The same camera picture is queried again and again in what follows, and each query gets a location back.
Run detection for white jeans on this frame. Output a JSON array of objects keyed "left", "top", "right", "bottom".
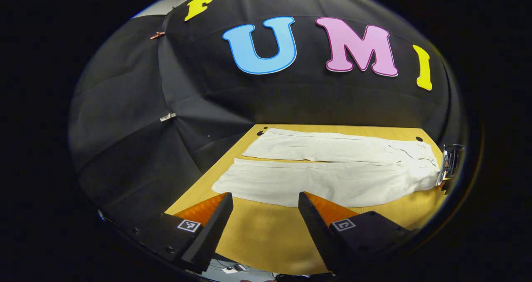
[{"left": 212, "top": 128, "right": 441, "bottom": 208}]

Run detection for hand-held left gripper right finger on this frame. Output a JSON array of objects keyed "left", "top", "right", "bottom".
[{"left": 298, "top": 191, "right": 418, "bottom": 274}]

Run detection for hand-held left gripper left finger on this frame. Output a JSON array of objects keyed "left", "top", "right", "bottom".
[{"left": 133, "top": 192, "right": 234, "bottom": 274}]

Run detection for black backdrop cloth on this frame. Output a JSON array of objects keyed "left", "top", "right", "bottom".
[{"left": 69, "top": 0, "right": 464, "bottom": 228}]

